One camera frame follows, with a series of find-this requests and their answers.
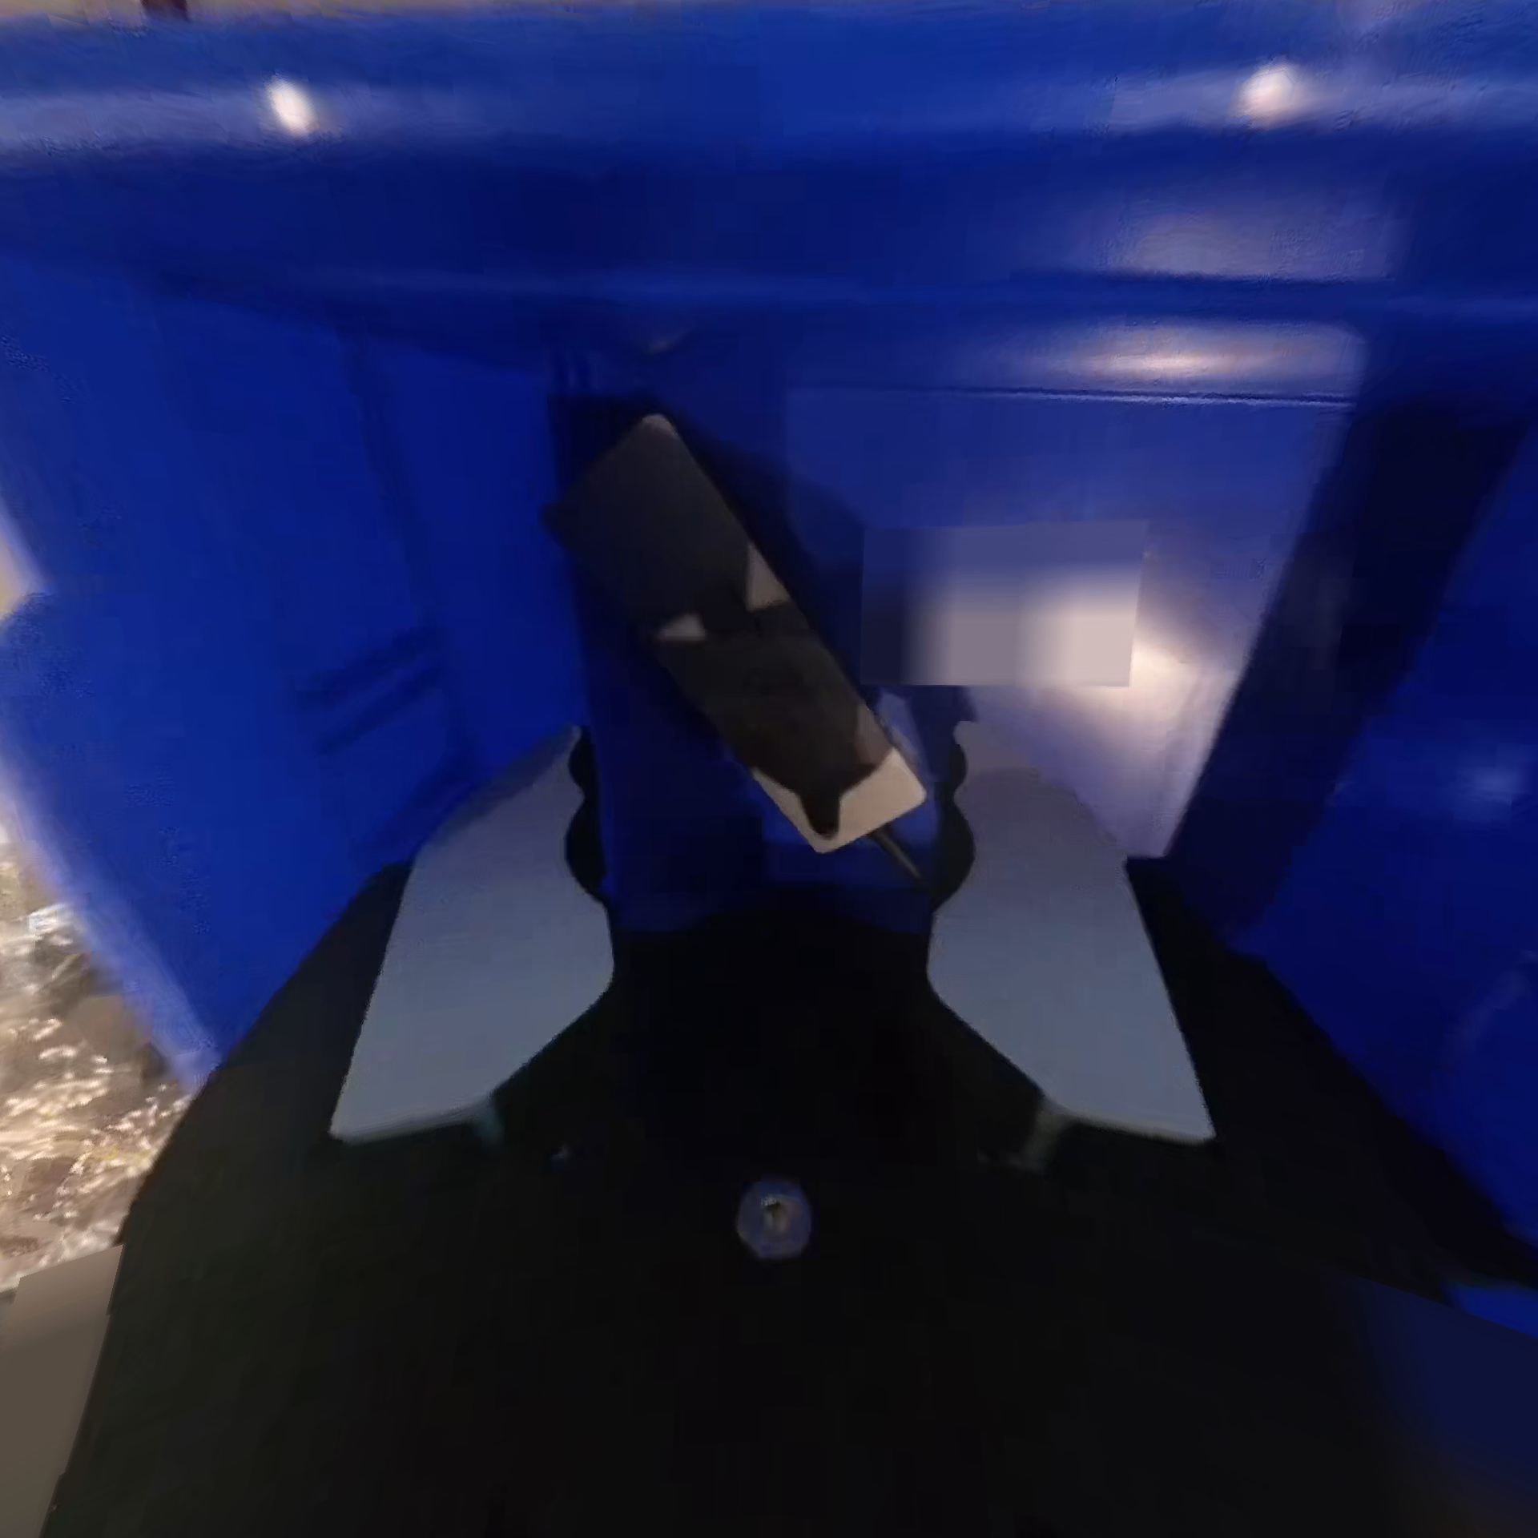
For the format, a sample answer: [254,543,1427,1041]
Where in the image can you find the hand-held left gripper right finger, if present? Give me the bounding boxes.
[929,733,1217,1143]

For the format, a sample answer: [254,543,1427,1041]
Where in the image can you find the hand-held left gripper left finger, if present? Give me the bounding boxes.
[329,728,622,1143]

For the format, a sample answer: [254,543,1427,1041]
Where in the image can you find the black usb hub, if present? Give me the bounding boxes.
[545,413,931,885]

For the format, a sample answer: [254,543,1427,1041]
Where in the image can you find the blue plastic bin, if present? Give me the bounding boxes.
[0,0,1538,1335]

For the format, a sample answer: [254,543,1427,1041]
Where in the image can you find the shiny crinkled plastic sheet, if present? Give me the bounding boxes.
[0,830,206,1282]

